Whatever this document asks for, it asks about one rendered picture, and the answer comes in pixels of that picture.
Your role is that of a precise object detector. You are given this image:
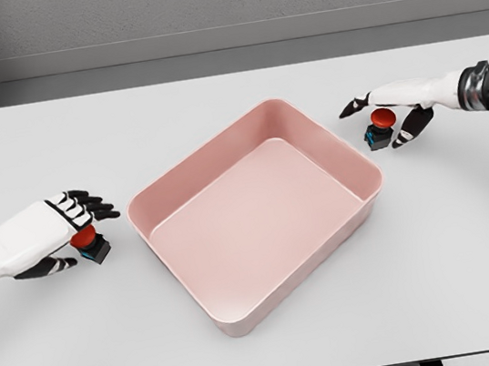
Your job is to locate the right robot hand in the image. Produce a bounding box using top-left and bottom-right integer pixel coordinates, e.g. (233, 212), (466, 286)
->
(334, 73), (454, 158)

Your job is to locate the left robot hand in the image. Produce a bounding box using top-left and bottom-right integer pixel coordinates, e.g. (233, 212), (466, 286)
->
(0, 183), (128, 284)

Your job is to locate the red button industrial switch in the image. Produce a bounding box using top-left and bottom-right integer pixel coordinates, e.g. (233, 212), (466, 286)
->
(359, 106), (402, 153)
(67, 221), (115, 269)

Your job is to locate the pink rectangular basket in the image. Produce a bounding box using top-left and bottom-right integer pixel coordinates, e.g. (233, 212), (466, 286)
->
(112, 83), (404, 351)

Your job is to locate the white table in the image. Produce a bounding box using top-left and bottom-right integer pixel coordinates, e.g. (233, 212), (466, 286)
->
(0, 34), (489, 366)

